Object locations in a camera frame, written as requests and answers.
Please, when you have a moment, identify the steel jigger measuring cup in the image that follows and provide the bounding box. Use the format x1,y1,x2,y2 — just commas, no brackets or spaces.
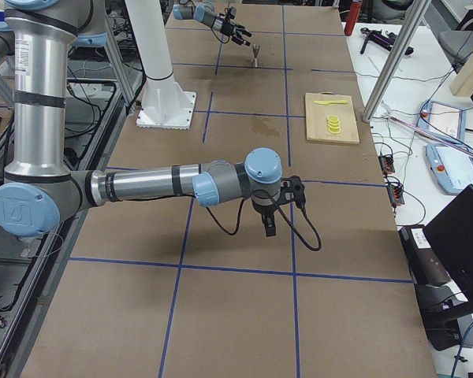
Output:
252,44,260,68

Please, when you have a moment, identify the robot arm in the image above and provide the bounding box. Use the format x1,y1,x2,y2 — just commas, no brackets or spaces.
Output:
172,1,252,46
0,1,283,237

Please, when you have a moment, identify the near teach pendant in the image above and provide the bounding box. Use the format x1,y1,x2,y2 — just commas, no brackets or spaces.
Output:
426,143,473,195

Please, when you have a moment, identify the green handled reach grabber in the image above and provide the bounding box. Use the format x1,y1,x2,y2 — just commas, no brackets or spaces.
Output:
382,101,473,158

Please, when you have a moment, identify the aluminium frame post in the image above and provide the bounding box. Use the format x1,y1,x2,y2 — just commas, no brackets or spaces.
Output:
362,0,431,123

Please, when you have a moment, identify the wooden cutting board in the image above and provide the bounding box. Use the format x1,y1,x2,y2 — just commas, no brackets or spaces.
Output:
304,93,359,145

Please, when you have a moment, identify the red bottle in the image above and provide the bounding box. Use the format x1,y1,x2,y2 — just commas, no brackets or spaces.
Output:
344,0,363,36

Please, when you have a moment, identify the teach pendant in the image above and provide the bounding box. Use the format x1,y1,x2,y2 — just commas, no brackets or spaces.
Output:
426,143,473,195
417,100,466,143

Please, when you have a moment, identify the yellow plastic knife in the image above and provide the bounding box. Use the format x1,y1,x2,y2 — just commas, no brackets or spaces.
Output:
313,99,348,106

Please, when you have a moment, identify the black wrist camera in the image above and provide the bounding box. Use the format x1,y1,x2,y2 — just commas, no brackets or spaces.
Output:
278,176,307,210

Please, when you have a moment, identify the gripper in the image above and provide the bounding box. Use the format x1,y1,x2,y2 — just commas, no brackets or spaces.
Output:
220,20,252,46
251,194,278,237

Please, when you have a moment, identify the black monitor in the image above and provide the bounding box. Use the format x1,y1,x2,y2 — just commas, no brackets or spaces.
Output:
423,184,473,298

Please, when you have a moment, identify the far teach pendant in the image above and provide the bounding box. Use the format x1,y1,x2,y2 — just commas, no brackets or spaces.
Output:
417,100,466,143

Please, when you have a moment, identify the grey office chair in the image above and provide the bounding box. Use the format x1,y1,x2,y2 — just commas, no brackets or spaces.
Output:
438,5,473,72

